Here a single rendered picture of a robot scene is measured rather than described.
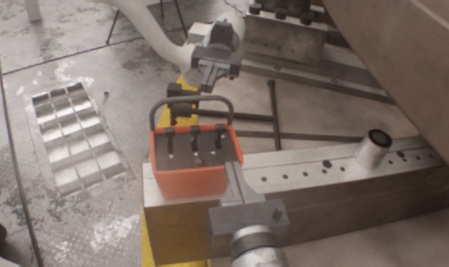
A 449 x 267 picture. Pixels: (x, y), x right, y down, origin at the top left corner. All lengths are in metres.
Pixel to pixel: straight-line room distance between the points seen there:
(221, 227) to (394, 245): 0.95
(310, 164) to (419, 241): 0.71
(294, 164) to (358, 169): 0.20
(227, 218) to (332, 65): 1.50
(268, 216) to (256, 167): 0.32
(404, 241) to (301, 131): 0.68
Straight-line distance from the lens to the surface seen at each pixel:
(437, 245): 1.48
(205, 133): 0.74
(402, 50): 0.94
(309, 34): 1.70
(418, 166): 1.08
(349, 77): 1.95
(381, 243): 1.33
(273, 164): 0.85
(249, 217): 0.52
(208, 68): 0.78
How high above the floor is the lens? 1.32
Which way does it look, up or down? 45 degrees down
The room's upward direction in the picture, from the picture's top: 9 degrees clockwise
